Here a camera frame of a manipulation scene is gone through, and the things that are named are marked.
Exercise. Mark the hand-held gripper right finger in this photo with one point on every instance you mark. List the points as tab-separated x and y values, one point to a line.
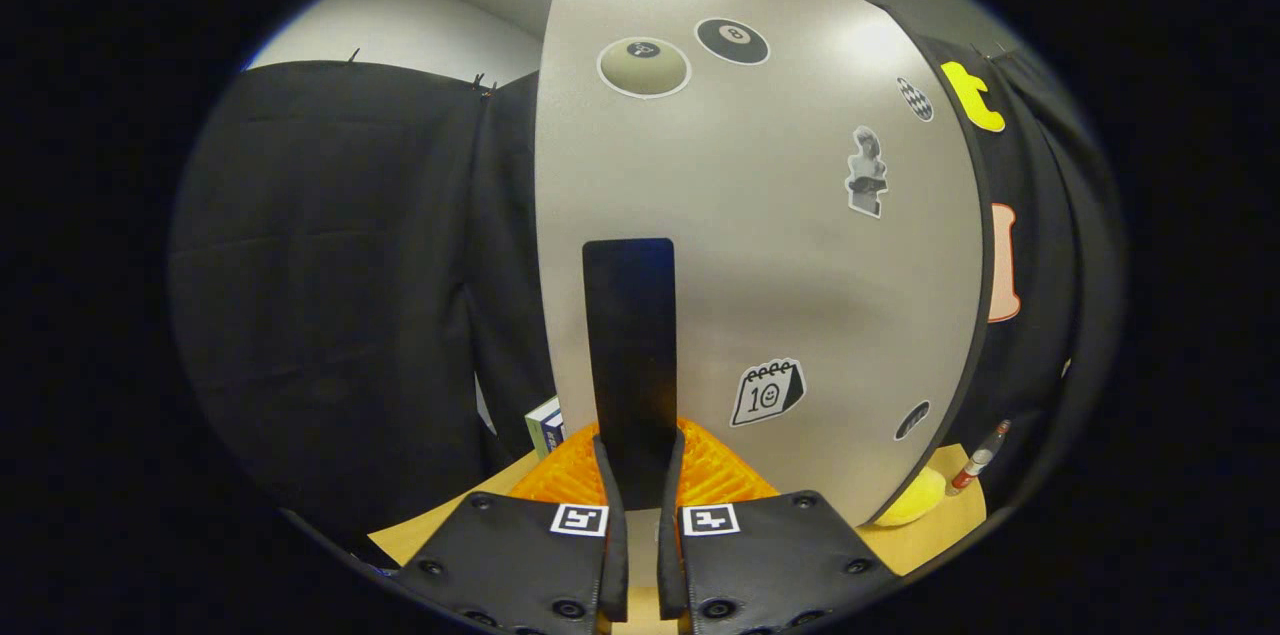
670	565

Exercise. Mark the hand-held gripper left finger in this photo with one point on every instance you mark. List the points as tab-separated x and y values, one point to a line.
615	565

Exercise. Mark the dark blue spine book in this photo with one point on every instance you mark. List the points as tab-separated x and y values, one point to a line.
556	433

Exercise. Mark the green spine book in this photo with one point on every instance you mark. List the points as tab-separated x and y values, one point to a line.
538	427

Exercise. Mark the white flat sheet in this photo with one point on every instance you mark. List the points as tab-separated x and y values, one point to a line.
485	410

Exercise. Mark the yellow plush toy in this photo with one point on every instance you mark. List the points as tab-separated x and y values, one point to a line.
920	500

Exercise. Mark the small red-capped bottle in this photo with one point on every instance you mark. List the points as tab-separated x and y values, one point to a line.
975	463

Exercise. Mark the black backdrop cloth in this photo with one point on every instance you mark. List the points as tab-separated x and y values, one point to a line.
330	265

